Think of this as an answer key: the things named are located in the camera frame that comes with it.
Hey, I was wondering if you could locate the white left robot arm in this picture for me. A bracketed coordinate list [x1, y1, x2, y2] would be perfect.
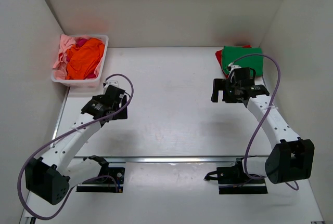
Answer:
[25, 85, 127, 205]

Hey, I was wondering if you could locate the white plastic basket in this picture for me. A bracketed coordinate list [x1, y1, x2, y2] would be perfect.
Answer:
[52, 34, 109, 87]

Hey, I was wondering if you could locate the folded red t-shirt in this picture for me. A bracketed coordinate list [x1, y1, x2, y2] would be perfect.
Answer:
[215, 45, 262, 79]

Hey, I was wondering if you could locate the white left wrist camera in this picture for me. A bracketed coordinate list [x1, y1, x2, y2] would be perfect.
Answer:
[103, 80, 119, 88]

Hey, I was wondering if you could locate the light pink t-shirt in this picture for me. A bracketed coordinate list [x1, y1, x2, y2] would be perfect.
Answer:
[53, 34, 106, 80]

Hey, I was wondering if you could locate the magenta t-shirt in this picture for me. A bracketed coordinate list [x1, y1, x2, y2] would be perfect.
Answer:
[75, 37, 89, 48]

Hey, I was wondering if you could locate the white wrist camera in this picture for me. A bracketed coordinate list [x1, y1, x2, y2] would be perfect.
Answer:
[103, 80, 119, 88]
[226, 63, 241, 72]

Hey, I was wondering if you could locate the folded green t-shirt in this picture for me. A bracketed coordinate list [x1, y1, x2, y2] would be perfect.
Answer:
[221, 46, 264, 77]

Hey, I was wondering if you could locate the orange t-shirt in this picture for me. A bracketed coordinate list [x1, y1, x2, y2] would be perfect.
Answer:
[66, 38, 105, 80]

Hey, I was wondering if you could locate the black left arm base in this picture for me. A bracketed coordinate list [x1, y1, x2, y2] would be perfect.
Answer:
[76, 155, 125, 193]

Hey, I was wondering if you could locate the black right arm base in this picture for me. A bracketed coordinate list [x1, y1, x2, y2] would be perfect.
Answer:
[204, 158, 268, 195]

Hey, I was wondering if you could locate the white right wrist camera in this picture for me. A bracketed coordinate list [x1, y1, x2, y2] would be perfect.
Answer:
[226, 63, 241, 72]

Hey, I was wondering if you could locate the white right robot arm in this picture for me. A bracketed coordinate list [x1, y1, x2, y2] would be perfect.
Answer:
[211, 66, 315, 184]

